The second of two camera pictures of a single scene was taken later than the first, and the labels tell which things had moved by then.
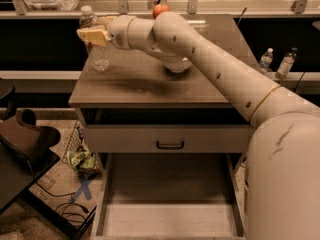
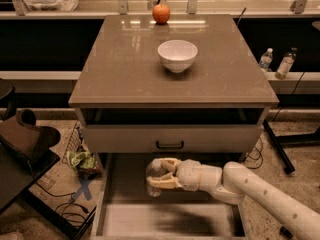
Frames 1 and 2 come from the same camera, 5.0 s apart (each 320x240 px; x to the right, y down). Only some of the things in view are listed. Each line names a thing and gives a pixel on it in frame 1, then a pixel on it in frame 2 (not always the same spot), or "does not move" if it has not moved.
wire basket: x=76 y=141 does not move
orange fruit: x=158 y=9 does not move
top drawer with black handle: x=168 y=138 does not move
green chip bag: x=84 y=163 does not move
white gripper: x=118 y=30 → x=189 y=174
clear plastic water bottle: x=99 y=55 → x=155 y=169
